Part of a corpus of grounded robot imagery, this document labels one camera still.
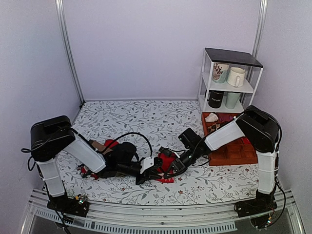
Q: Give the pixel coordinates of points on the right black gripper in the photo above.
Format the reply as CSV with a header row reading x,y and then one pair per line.
x,y
175,163

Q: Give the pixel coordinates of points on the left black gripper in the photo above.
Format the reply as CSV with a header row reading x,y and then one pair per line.
x,y
146,176

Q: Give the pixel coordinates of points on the red and beige sock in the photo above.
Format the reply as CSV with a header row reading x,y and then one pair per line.
x,y
166,161

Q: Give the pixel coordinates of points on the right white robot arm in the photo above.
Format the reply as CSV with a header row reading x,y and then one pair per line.
x,y
262,131

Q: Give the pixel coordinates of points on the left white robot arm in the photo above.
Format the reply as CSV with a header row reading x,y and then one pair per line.
x,y
50,137

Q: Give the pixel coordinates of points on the floral table mat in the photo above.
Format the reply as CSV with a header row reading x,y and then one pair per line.
x,y
150,125

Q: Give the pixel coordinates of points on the brown patterned rolled sock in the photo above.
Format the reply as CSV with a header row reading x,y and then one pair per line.
x,y
214,126

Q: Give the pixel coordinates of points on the white rolled sock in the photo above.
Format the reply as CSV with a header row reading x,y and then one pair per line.
x,y
211,117

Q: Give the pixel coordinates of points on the orange divided organizer tray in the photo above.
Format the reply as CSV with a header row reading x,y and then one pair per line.
x,y
237,152

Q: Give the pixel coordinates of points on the dark maroon rolled sock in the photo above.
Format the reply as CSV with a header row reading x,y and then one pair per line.
x,y
226,117

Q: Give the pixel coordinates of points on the black mug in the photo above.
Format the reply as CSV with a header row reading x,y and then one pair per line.
x,y
215,99

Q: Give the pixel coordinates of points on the pale green mug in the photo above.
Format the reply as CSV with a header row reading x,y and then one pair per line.
x,y
232,99

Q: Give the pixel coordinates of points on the white metal shelf rack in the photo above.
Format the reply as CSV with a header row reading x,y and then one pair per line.
x,y
242,60

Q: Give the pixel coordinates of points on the coral pattern mug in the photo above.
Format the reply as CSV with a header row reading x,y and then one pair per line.
x,y
220,72

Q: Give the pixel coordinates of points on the white ribbed mug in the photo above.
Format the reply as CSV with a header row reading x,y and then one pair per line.
x,y
236,77

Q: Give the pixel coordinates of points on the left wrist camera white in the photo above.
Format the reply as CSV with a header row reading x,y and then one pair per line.
x,y
150,163

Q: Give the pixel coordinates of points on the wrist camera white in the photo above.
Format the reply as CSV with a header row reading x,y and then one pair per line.
x,y
169,152
150,163

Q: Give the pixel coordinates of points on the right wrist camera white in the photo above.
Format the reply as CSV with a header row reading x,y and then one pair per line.
x,y
169,152

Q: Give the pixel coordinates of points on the aluminium front rail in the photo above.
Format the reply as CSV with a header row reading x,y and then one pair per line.
x,y
207,218

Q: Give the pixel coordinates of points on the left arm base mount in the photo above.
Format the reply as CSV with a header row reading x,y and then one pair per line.
x,y
77,206

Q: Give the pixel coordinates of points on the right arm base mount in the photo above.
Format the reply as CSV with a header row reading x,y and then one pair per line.
x,y
263,203

